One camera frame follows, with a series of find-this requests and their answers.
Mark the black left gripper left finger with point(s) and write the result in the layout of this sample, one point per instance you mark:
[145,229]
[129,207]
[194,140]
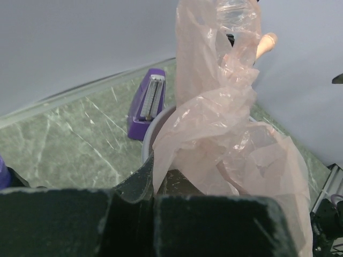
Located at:
[114,221]

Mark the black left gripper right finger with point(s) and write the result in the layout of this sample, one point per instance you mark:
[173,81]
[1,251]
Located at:
[188,223]

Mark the purple metronome box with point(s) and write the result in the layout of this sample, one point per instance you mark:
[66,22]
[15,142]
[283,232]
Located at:
[147,103]

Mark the beige microphone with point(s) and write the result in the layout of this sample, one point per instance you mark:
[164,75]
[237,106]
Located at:
[266,44]

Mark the grey plastic trash bin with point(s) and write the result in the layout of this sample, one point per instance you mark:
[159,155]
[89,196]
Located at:
[153,130]

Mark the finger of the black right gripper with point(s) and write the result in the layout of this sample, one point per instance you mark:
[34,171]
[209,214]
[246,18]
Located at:
[338,79]

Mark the pink plastic trash bag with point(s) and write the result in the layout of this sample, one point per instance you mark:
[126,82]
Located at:
[209,138]

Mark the aluminium frame rail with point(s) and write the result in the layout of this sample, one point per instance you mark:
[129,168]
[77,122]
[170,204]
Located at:
[332,189]

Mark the purple microphone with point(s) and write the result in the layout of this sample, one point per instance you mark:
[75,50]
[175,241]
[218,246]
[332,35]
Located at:
[5,175]

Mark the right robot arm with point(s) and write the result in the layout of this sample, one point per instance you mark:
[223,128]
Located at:
[326,216]

